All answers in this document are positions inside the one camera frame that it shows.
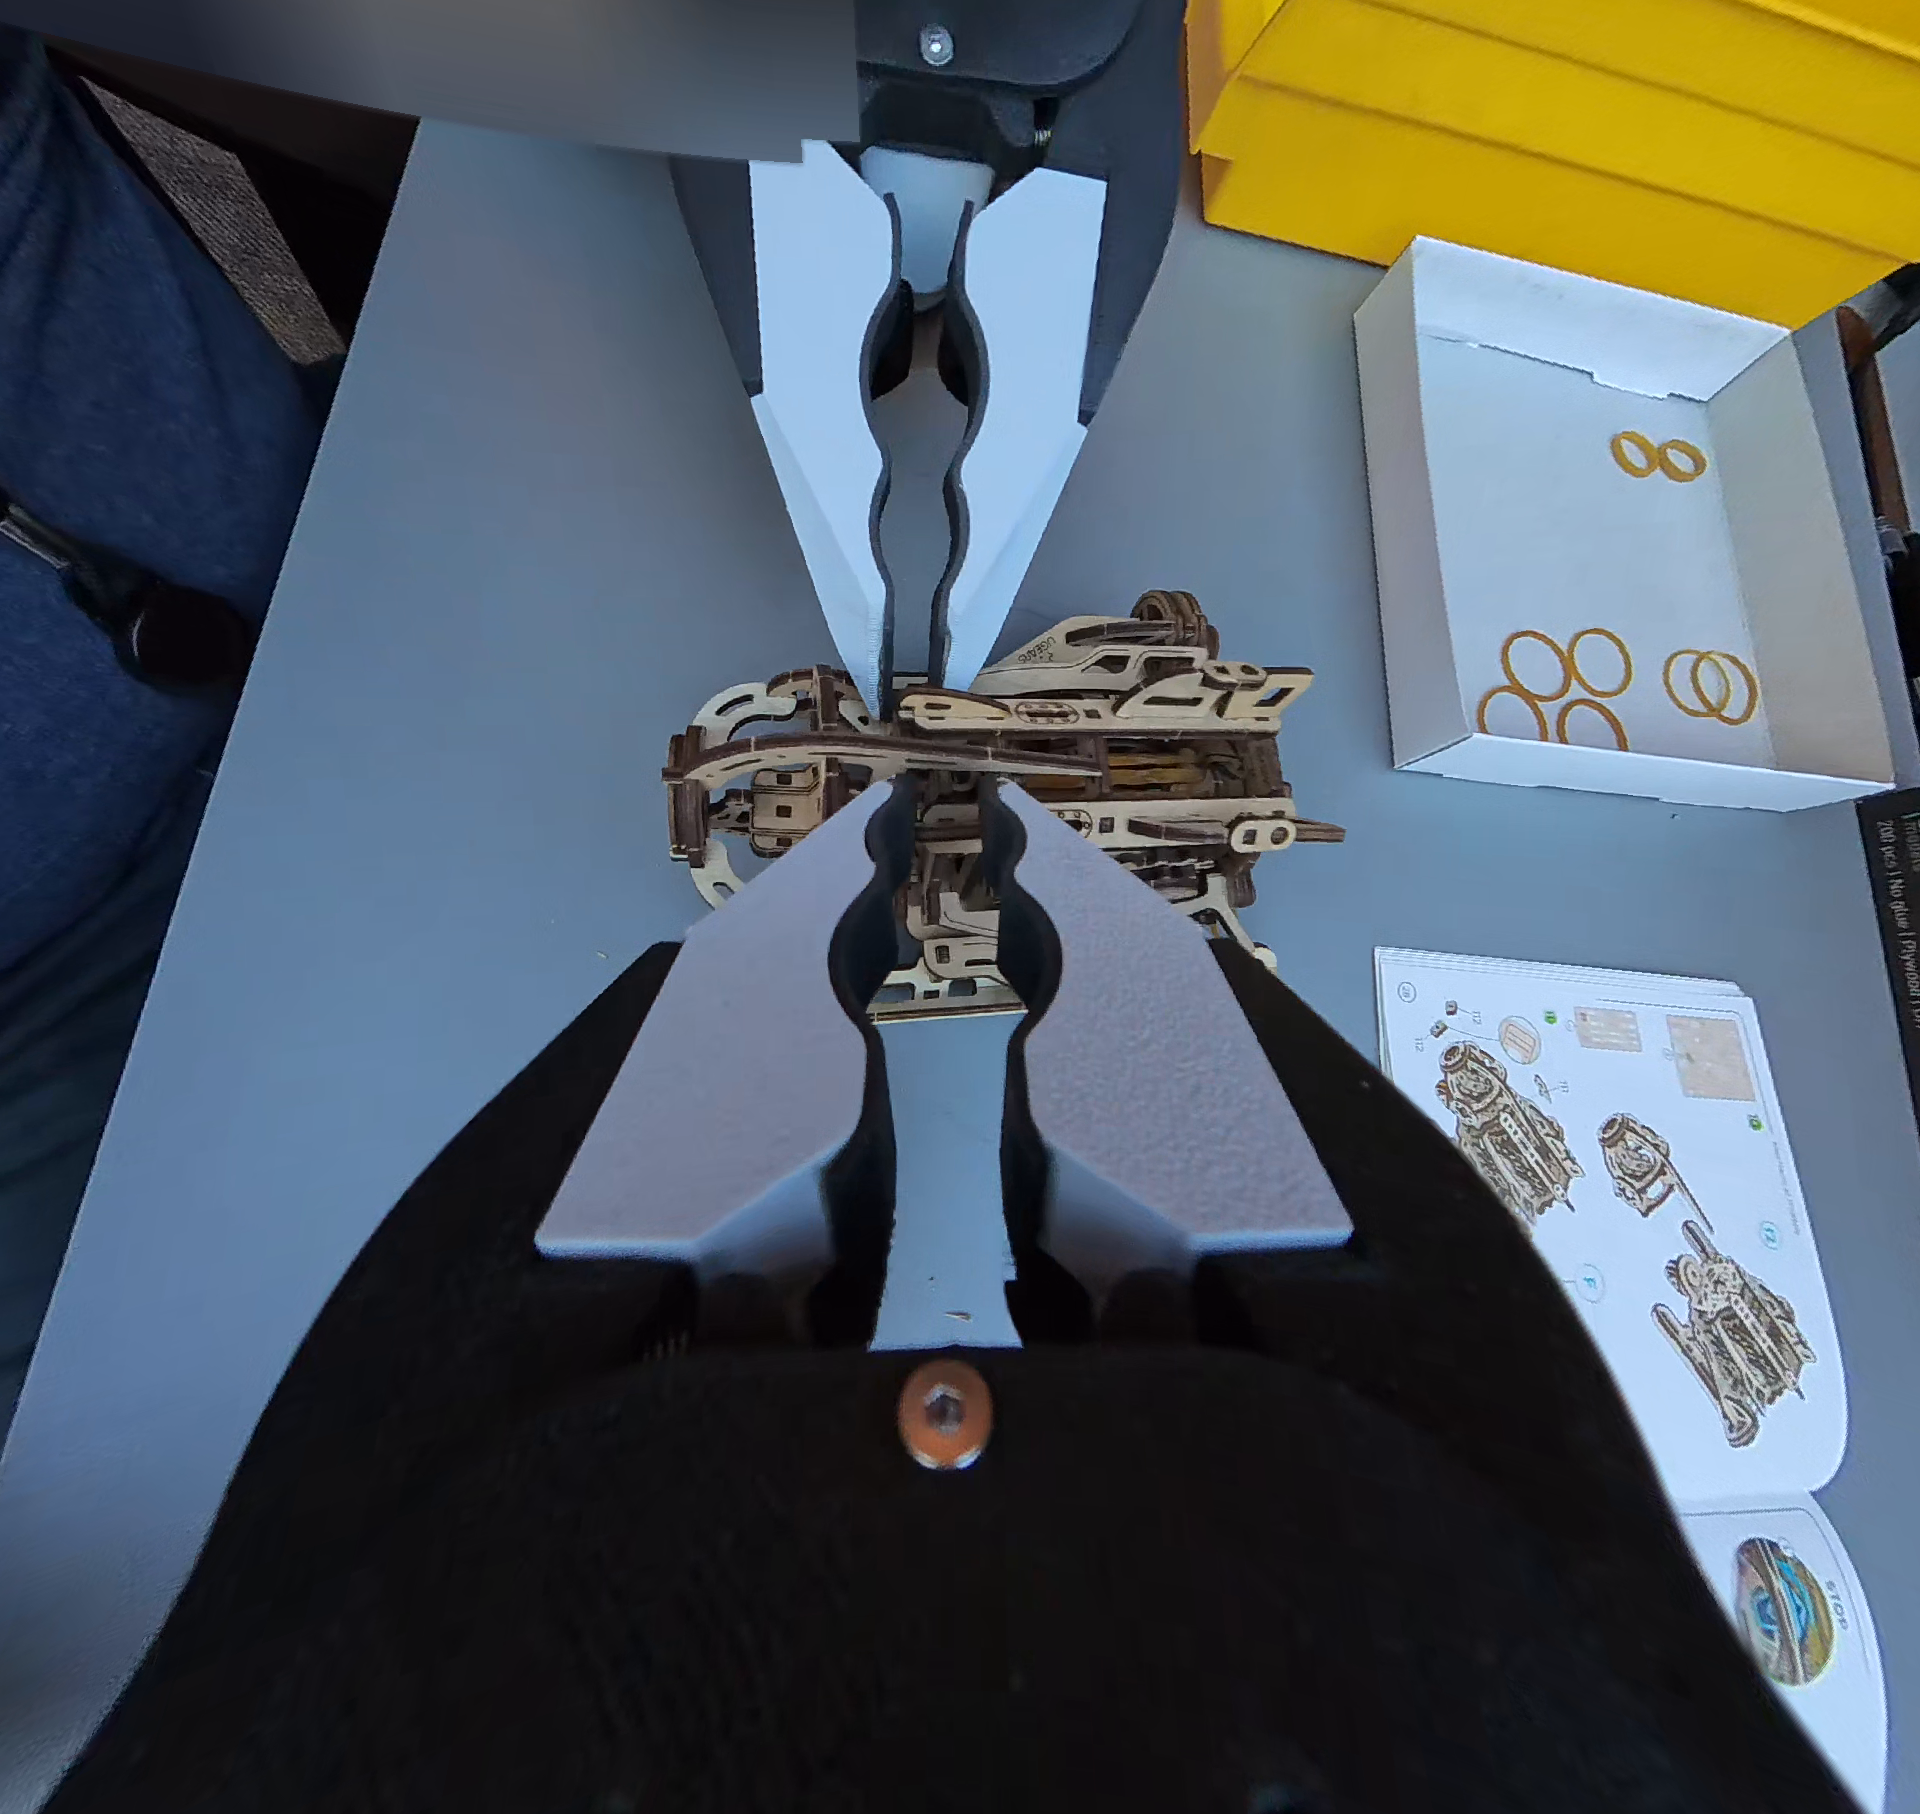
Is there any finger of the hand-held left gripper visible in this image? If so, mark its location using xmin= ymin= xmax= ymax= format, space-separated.
xmin=912 ymin=168 xmax=1115 ymax=692
xmin=746 ymin=141 xmax=916 ymax=700

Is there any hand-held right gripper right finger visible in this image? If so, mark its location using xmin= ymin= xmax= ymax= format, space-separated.
xmin=980 ymin=776 xmax=1358 ymax=1342

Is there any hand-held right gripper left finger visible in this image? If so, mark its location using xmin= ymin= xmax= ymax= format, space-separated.
xmin=535 ymin=776 xmax=916 ymax=1342

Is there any wooden mechanical model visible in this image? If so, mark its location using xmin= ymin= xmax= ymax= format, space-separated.
xmin=663 ymin=588 xmax=1349 ymax=1024

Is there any illustrated instruction booklet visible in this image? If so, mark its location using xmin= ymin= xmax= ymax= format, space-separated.
xmin=1370 ymin=941 xmax=1895 ymax=1814

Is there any white cardboard box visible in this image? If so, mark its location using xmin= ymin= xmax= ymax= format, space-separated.
xmin=1352 ymin=237 xmax=1904 ymax=813

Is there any group of yellow rubber bands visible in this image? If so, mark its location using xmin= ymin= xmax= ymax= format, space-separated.
xmin=1481 ymin=424 xmax=1761 ymax=756

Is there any person in blue clothing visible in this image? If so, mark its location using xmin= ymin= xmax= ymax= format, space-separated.
xmin=0 ymin=26 xmax=340 ymax=1392

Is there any black printed kit box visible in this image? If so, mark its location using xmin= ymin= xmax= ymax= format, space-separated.
xmin=1851 ymin=782 xmax=1920 ymax=1091

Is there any dark brown object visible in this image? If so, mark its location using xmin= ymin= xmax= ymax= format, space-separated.
xmin=1836 ymin=262 xmax=1920 ymax=801

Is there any black cord with metal clip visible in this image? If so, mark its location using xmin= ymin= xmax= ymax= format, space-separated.
xmin=0 ymin=494 xmax=257 ymax=697

